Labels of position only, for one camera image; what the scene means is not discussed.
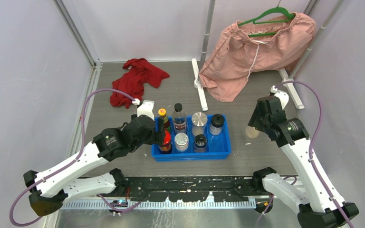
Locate yellow cap sauce bottle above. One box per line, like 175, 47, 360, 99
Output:
158, 108, 172, 133

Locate clear bottle black cap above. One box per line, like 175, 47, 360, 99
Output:
172, 103, 187, 134

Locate yellow lid grain jar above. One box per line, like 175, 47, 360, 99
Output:
245, 126, 260, 139

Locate red lid chili jar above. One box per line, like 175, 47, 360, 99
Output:
159, 130, 172, 154

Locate white lid sago jar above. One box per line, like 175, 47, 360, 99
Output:
174, 133, 189, 153

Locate silver lid grain jar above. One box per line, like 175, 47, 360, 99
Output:
191, 112, 208, 137

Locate small black cap shaker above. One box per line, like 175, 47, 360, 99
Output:
193, 134, 208, 153

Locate blue plastic divided bin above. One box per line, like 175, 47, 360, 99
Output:
151, 114, 231, 162

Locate black cap shaker bottle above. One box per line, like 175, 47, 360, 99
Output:
209, 114, 225, 135

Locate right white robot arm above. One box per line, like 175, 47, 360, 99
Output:
248, 94, 359, 228

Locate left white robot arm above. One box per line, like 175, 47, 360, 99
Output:
23, 115, 166, 217

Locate white clothes rack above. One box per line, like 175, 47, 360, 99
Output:
191, 0, 345, 112

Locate red cloth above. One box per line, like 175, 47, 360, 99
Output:
112, 58, 170, 100

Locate pink shorts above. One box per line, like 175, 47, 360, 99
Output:
199, 13, 316, 102

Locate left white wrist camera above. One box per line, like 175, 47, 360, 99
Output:
132, 98, 154, 120

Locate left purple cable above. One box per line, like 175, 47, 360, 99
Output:
9, 88, 141, 227

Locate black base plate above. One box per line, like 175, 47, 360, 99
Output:
97, 175, 284, 204

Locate white slotted cable duct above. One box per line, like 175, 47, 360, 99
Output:
62, 197, 256, 210

